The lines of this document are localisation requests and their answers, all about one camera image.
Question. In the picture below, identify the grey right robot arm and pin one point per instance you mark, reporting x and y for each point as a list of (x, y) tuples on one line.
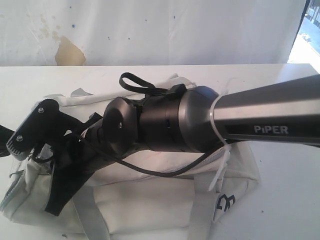
[(178, 119)]

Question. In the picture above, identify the white fabric backpack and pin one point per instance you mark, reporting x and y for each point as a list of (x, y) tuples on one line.
[(117, 200)]

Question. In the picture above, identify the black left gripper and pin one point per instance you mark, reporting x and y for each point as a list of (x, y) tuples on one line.
[(5, 135)]

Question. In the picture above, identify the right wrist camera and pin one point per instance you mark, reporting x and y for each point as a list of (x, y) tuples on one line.
[(45, 124)]

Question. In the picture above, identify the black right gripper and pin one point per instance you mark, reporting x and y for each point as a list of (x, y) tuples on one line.
[(79, 150)]

